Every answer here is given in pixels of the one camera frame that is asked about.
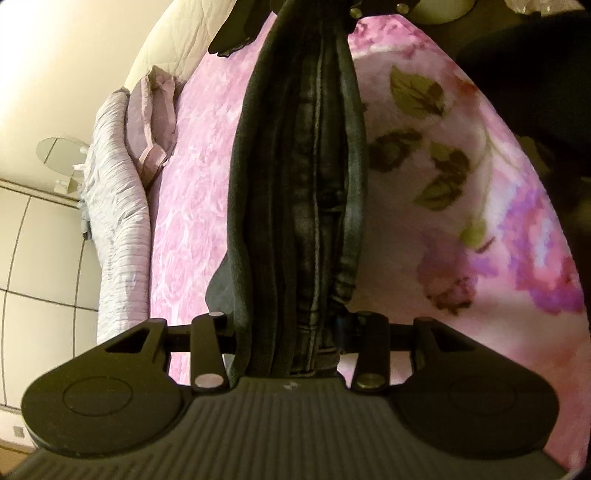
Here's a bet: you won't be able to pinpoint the cream quilted headboard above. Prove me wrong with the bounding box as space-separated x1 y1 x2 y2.
124 0 243 95

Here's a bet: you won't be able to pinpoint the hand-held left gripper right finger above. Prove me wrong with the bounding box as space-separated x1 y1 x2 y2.
335 311 486 394

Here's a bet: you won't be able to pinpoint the white wardrobe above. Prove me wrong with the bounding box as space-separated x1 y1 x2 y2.
0 179 101 446

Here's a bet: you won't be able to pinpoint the clear plastic bag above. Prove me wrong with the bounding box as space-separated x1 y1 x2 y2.
503 0 557 14

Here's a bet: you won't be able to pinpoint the white bin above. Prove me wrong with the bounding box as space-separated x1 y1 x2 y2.
413 0 472 25

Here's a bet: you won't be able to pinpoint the black folded cloth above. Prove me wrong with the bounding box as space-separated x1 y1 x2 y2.
208 0 278 59

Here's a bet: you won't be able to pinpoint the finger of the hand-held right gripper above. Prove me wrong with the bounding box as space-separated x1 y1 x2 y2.
348 0 420 18

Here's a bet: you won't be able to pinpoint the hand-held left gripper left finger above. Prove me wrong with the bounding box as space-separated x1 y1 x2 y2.
105 311 236 394

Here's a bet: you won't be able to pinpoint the person's leg in black trousers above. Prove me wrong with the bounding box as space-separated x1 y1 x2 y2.
455 13 591 245

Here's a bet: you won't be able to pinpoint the crumpled pale quilt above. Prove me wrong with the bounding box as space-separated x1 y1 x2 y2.
79 87 152 344

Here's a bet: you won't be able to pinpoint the oval mirror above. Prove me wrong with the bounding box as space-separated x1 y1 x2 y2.
36 135 91 177

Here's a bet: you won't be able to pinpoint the pink floral blanket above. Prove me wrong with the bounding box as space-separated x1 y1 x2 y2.
147 13 588 472

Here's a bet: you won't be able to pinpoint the lilac pillow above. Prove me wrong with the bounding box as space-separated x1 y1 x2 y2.
137 65 186 186

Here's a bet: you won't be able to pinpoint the dark grey jeans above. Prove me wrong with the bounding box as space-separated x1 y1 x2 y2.
205 0 371 380

